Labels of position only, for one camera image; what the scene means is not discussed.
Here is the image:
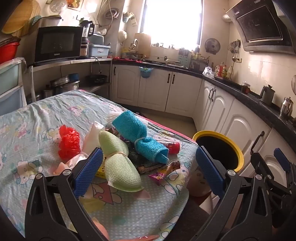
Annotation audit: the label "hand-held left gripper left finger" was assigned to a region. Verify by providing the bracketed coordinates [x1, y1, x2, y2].
[24, 148, 109, 241]

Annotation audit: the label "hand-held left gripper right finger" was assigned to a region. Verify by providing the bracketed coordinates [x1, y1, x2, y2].
[190, 146, 273, 241]

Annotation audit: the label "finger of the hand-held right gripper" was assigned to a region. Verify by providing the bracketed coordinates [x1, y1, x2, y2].
[250, 152, 291, 195]
[273, 148, 296, 186]

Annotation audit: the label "yellow brown seasoning packet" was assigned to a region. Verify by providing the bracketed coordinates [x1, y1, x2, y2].
[96, 160, 108, 179]

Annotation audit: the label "green foam fruit net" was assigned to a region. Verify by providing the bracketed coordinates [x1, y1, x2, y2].
[98, 130, 144, 193]

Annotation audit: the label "yellow rim trash bin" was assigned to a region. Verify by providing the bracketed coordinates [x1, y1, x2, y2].
[188, 130, 245, 197]

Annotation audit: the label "red plastic bag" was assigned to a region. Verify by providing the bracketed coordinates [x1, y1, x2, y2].
[58, 125, 81, 160]

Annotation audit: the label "red capped tube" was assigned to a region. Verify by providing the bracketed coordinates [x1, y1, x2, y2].
[162, 141, 180, 154]

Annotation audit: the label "purple orange candy wrapper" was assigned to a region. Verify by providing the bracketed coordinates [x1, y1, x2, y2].
[148, 161, 181, 186]

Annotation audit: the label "shiny steel kettle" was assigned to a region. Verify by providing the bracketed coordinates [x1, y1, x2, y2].
[280, 97, 294, 120]

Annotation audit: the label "blue foam fruit net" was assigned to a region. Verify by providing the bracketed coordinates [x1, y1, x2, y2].
[112, 110, 170, 167]

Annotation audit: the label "black countertop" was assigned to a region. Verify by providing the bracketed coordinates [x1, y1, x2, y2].
[112, 58, 296, 149]

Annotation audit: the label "grey steel pitcher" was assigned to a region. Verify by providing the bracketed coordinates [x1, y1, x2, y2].
[259, 85, 275, 106]

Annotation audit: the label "cartoon printed cloth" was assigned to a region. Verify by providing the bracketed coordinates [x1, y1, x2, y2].
[0, 90, 199, 241]

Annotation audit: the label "white kitchen cabinets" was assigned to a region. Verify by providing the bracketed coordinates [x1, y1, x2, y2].
[112, 64, 296, 186]

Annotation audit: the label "steel pot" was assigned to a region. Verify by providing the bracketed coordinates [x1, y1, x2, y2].
[50, 75, 80, 95]

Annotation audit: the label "black wok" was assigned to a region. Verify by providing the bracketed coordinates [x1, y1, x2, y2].
[87, 74, 108, 84]

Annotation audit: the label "group of condiment bottles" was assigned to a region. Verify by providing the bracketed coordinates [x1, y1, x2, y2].
[215, 62, 234, 79]

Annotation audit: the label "clear plastic bag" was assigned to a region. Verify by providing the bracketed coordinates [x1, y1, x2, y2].
[203, 66, 215, 78]

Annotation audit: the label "dark spice rack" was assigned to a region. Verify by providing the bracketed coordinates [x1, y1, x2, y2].
[191, 52, 210, 71]

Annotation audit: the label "plastic drawer cabinet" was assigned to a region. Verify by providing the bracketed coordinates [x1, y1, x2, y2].
[0, 58, 27, 114]

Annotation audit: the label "steel shelf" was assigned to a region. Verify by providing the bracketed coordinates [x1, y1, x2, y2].
[28, 57, 114, 105]

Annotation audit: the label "blue hanging basket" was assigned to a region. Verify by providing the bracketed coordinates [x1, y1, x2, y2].
[139, 66, 153, 79]

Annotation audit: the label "teal drawer organizer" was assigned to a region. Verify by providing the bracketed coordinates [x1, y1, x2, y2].
[178, 49, 191, 67]

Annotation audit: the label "hanging utensil rack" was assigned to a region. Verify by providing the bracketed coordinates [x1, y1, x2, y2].
[229, 39, 241, 62]

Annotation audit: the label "blue plastic tub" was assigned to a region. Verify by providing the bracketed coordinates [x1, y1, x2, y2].
[88, 45, 111, 58]

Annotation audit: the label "black microwave oven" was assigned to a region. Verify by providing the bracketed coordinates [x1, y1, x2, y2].
[35, 26, 84, 63]

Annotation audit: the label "black range hood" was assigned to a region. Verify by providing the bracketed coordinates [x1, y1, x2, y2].
[225, 0, 296, 55]

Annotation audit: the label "wooden cutting board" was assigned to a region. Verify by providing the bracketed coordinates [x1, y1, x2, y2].
[134, 33, 151, 59]

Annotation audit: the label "blender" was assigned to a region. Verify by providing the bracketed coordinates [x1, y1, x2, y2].
[80, 20, 96, 57]

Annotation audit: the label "red plastic basin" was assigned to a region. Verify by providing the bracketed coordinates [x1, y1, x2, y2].
[0, 42, 20, 64]

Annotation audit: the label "window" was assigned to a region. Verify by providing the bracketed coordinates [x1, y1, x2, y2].
[139, 0, 204, 47]

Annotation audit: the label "woven bamboo tray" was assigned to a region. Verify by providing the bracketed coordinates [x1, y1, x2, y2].
[1, 0, 41, 35]

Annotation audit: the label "round wall fan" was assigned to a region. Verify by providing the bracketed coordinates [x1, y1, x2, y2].
[205, 38, 220, 55]

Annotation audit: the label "hanging wall holder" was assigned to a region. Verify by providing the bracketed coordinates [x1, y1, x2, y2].
[122, 12, 137, 26]

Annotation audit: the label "coiled hose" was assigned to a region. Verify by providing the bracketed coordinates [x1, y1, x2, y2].
[105, 8, 121, 21]

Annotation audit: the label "fruit wall picture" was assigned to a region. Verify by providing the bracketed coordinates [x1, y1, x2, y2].
[67, 0, 84, 10]

